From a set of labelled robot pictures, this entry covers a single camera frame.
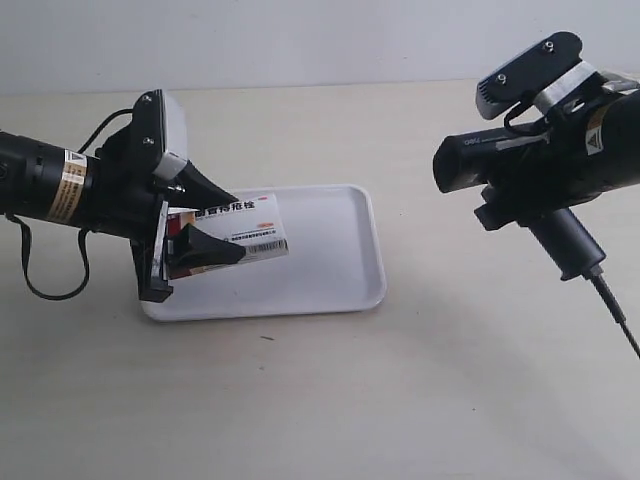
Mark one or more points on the white plastic tray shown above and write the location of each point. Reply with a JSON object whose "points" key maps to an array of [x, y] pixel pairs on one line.
{"points": [[334, 263]]}

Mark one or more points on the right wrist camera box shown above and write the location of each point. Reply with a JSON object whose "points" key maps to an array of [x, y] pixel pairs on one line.
{"points": [[547, 74]]}

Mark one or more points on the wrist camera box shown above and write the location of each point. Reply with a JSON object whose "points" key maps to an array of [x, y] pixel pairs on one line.
{"points": [[547, 74], [158, 136]]}

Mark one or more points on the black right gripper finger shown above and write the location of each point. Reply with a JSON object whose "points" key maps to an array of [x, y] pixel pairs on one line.
{"points": [[500, 208]]}

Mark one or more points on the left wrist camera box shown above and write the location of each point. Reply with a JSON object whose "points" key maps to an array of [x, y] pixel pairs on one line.
{"points": [[158, 136]]}

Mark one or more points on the black handheld barcode scanner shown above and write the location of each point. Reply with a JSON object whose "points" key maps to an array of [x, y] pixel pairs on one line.
{"points": [[495, 157]]}

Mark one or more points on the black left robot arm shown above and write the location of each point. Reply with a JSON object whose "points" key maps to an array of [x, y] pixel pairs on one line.
{"points": [[45, 182]]}

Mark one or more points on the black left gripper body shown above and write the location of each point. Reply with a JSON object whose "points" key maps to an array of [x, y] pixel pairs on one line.
{"points": [[130, 206]]}

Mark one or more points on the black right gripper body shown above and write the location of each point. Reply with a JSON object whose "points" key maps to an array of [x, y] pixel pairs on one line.
{"points": [[583, 159]]}

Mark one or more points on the white red medicine box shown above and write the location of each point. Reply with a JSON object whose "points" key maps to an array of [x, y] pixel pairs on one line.
{"points": [[253, 223]]}

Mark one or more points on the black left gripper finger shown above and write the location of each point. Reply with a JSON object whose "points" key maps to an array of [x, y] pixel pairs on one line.
{"points": [[193, 248], [200, 192]]}

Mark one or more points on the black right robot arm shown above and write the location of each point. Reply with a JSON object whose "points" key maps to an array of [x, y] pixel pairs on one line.
{"points": [[631, 139]]}

